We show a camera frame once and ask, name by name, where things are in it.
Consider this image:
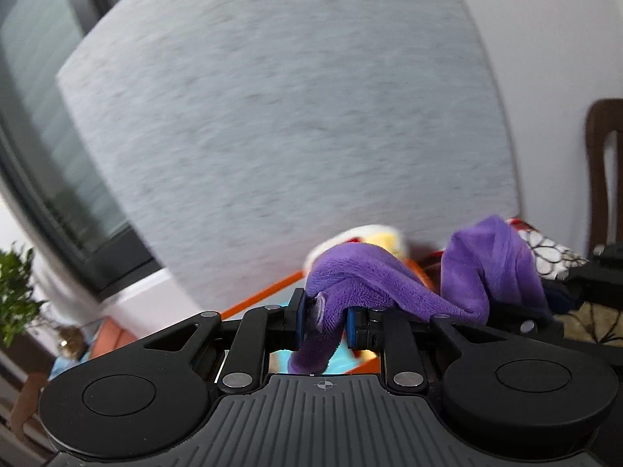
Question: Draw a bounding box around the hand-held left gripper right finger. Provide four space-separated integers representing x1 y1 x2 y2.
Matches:
345 306 488 398

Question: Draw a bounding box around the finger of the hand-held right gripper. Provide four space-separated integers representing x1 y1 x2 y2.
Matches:
487 279 585 347

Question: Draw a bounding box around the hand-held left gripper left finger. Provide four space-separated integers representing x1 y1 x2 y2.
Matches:
143 289 308 393

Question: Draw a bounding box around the orange storage box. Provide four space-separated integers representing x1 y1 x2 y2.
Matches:
219 252 446 376

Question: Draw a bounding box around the purple plush toy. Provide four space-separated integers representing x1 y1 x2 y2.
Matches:
287 215 553 374

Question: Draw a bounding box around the yellow white plush toy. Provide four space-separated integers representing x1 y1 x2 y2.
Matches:
304 224 410 279

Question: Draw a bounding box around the dark brown wooden chair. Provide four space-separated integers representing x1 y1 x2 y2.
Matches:
584 98 623 260

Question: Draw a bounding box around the orange side table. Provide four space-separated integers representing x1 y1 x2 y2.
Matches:
90 318 139 362

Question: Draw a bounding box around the grey felt backdrop panel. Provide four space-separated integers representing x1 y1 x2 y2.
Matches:
56 0 523 313

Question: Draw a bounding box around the green potted plant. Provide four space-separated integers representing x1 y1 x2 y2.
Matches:
0 242 86 358

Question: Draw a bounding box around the light wooden chair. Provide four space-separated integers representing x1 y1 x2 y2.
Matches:
9 372 50 444

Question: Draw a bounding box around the dark framed window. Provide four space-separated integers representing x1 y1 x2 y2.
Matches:
0 0 162 303

